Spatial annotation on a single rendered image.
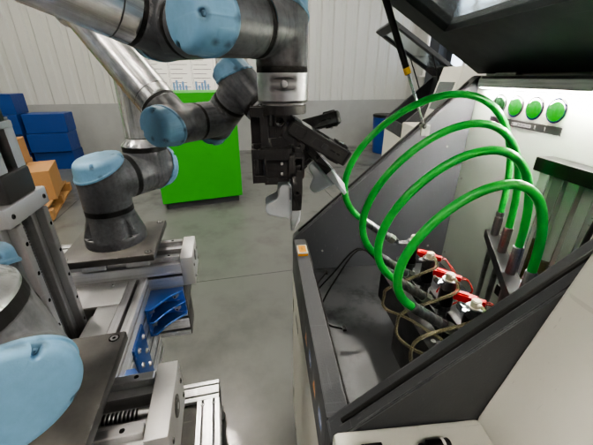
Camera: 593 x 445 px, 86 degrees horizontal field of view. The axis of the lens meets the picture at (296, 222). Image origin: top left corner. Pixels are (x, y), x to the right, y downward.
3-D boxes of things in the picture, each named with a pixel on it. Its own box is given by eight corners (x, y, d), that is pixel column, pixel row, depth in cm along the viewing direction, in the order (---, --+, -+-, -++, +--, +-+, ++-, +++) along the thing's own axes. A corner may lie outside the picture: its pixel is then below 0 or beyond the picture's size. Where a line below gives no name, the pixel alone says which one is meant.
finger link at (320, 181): (327, 208, 65) (301, 176, 68) (349, 190, 64) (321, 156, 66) (324, 207, 62) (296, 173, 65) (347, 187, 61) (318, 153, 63)
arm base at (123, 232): (76, 255, 80) (64, 219, 75) (96, 230, 93) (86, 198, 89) (140, 248, 83) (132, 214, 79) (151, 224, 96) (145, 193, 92)
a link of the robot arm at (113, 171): (71, 208, 82) (55, 156, 76) (120, 193, 92) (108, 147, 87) (100, 218, 76) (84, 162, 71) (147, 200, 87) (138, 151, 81)
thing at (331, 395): (293, 278, 113) (293, 238, 107) (305, 278, 114) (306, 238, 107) (322, 475, 57) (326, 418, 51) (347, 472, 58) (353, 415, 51)
